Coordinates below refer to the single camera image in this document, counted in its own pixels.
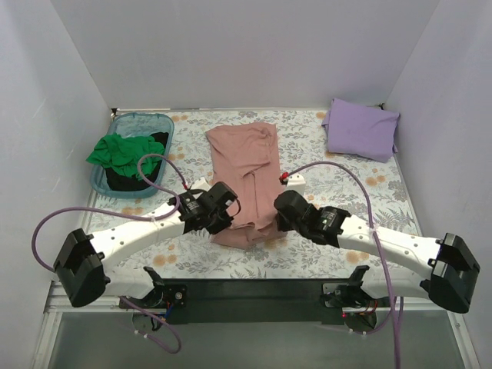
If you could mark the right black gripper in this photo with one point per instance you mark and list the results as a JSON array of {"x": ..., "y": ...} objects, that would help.
[{"x": 283, "y": 221}]

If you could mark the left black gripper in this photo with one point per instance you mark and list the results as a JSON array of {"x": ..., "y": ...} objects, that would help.
[{"x": 221, "y": 221}]

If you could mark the pink t shirt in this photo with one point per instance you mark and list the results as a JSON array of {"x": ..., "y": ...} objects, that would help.
[{"x": 246, "y": 158}]

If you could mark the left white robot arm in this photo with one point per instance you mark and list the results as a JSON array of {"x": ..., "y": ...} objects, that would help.
[{"x": 87, "y": 264}]

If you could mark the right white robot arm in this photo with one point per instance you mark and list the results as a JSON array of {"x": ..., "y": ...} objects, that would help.
[{"x": 443, "y": 271}]

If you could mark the floral table mat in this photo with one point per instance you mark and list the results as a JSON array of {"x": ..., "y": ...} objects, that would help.
[{"x": 363, "y": 187}]

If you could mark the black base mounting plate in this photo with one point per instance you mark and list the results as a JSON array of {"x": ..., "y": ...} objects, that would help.
[{"x": 192, "y": 301}]

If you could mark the black t shirt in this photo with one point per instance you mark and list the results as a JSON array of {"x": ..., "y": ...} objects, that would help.
[{"x": 120, "y": 183}]

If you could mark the green t shirt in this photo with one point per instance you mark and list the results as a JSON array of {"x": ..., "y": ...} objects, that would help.
[{"x": 123, "y": 154}]

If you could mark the folded purple t shirt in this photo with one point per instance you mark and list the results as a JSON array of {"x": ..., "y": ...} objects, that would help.
[{"x": 366, "y": 131}]

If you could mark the teal plastic basket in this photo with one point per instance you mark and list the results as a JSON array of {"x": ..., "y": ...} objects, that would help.
[{"x": 131, "y": 125}]

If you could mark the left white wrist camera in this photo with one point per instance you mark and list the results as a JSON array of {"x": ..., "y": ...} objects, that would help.
[{"x": 200, "y": 184}]

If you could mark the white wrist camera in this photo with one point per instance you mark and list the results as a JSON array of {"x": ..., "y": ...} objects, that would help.
[
  {"x": 293, "y": 182},
  {"x": 200, "y": 184}
]

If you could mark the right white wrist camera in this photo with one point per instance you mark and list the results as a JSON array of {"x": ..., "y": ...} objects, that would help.
[{"x": 293, "y": 182}]

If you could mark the aluminium frame rail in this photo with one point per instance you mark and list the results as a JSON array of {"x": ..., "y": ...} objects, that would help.
[{"x": 58, "y": 301}]

